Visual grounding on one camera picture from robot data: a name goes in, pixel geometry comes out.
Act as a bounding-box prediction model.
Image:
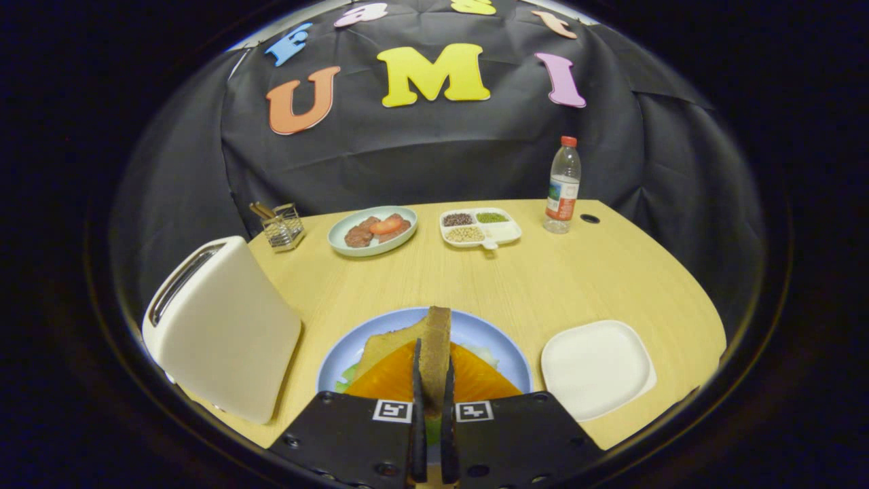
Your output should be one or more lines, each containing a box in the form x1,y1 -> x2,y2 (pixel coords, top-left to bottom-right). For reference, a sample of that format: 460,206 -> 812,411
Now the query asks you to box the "brown meat patty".
377,214 -> 412,244
344,217 -> 381,248

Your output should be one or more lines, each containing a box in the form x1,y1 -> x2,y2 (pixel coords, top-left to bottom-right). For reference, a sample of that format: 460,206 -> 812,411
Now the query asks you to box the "white toaster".
141,235 -> 303,425

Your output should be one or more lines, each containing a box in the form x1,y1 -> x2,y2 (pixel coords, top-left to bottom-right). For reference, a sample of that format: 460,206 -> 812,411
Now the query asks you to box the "black backdrop cloth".
109,0 -> 768,340

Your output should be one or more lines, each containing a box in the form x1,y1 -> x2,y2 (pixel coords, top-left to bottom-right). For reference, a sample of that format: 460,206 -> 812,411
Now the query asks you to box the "blue round plate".
316,306 -> 534,464

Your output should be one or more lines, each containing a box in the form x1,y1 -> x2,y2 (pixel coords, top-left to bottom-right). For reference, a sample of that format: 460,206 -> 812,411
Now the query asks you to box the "brown toast slice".
354,306 -> 453,416

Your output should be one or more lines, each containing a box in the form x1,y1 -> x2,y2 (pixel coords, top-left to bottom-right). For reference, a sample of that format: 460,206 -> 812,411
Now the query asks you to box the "white square plate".
540,319 -> 658,422

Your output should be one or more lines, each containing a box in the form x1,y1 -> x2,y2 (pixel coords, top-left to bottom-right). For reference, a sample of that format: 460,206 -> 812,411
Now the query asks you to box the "white divided tray with beans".
439,207 -> 523,251

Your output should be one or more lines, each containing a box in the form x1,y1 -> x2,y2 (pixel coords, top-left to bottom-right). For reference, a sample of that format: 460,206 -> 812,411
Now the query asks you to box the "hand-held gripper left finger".
267,338 -> 428,489

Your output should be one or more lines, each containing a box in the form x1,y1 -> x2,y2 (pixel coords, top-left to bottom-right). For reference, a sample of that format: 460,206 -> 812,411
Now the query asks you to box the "pale green round plate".
327,205 -> 419,258

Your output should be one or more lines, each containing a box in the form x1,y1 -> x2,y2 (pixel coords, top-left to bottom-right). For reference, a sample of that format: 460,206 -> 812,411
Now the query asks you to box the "wire mesh utensil basket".
248,201 -> 306,253

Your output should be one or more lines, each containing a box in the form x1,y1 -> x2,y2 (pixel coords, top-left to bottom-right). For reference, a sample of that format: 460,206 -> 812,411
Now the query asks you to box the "clear bottle with red cap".
543,135 -> 583,235

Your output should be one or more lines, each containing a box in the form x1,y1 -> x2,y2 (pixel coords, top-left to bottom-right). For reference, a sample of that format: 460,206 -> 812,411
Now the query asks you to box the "green lettuce leaf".
334,343 -> 503,449

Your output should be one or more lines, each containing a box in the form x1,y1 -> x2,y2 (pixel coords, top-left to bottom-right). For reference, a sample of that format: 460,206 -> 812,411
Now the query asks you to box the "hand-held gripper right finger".
440,343 -> 605,489

